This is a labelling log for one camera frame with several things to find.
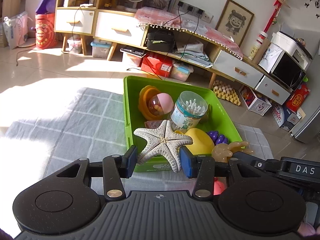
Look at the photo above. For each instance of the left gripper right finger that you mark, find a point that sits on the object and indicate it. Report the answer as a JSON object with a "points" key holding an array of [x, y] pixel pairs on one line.
{"points": [[202, 168]]}

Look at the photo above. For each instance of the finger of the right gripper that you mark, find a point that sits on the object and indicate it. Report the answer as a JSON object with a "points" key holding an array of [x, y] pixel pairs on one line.
{"points": [[255, 161]]}

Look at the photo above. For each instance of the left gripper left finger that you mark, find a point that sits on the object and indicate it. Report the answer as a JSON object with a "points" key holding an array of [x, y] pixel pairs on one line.
{"points": [[116, 167]]}

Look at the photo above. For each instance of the yellow plastic toy cup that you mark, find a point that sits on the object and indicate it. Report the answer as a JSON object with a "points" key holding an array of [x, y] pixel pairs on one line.
{"points": [[202, 142]]}

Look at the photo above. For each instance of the white starfish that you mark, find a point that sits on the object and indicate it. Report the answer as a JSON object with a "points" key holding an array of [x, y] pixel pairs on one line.
{"points": [[162, 141]]}

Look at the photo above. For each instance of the pink rectangular box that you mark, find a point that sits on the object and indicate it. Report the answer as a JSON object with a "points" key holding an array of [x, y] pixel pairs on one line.
{"points": [[152, 124]]}

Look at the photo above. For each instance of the clear cotton swab jar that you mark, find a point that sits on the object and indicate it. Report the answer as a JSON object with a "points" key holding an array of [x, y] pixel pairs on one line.
{"points": [[188, 110]]}

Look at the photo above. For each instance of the pink capsule ball toy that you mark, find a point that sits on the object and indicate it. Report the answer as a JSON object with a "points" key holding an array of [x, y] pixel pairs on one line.
{"points": [[160, 104]]}

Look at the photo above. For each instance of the pink pig toy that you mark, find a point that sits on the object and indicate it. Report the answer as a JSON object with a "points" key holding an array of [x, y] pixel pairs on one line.
{"points": [[219, 185]]}

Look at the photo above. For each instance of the purple toy grapes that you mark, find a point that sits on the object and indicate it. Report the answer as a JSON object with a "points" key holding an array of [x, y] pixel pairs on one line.
{"points": [[218, 138]]}

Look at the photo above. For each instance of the grey checked table cloth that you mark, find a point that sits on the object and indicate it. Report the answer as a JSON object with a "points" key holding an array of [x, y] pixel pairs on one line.
{"points": [[48, 129]]}

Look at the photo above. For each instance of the white patterned storage box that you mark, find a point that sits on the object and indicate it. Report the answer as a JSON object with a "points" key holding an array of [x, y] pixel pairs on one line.
{"points": [[255, 102]]}

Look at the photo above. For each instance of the egg tray with eggs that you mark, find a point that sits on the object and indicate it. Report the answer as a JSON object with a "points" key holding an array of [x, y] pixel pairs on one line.
{"points": [[225, 92]]}

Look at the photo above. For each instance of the black microwave oven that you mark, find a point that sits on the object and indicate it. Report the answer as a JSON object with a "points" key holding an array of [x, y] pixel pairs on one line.
{"points": [[278, 63]]}

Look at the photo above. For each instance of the red box under cabinet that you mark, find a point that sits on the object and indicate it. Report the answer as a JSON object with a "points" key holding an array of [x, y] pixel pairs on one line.
{"points": [[157, 64]]}

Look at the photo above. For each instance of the black bag on shelf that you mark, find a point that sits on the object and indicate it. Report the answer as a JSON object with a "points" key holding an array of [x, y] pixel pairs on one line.
{"points": [[162, 40]]}

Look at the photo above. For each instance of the framed cartoon girl picture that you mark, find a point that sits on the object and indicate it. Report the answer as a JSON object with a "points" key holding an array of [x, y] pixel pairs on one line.
{"points": [[234, 21]]}

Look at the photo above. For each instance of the red paper bag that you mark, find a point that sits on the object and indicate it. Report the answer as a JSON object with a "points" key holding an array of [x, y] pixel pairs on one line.
{"points": [[45, 34]]}

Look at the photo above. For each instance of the wooden tv cabinet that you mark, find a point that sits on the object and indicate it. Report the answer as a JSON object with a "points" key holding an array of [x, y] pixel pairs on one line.
{"points": [[179, 33]]}

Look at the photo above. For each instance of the pink lace cover cloth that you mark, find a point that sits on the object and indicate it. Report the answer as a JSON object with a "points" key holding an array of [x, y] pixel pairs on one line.
{"points": [[161, 18]]}

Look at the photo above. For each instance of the white plastic shopping bag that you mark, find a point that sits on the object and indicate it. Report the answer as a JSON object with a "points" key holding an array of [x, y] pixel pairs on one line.
{"points": [[16, 30]]}

